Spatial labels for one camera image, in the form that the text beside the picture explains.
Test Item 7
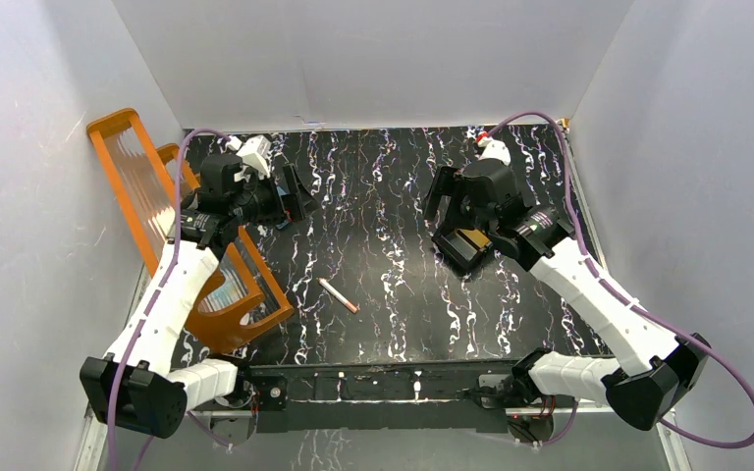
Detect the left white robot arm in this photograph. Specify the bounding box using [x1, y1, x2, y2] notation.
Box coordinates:
[80, 153, 318, 439]

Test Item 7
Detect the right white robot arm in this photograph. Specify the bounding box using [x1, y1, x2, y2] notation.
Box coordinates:
[424, 159, 707, 431]

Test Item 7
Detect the black card box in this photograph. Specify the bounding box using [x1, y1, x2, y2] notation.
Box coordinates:
[432, 227, 494, 276]

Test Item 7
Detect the orange tiered organizer rack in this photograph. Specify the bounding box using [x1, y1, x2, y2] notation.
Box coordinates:
[86, 108, 296, 355]

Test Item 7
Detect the white pink pen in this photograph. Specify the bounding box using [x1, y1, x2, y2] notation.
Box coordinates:
[318, 278, 358, 314]

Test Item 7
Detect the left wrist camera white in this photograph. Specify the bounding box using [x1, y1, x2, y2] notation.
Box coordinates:
[226, 135, 271, 183]

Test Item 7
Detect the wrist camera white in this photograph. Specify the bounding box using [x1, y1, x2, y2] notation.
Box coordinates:
[226, 135, 271, 183]
[475, 131, 512, 166]

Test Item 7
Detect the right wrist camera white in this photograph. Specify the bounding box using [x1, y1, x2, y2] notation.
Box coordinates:
[475, 131, 512, 166]

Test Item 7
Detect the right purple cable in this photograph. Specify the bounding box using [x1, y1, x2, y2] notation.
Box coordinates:
[487, 111, 754, 450]

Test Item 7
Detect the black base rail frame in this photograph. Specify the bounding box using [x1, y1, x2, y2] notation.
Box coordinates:
[191, 357, 580, 449]

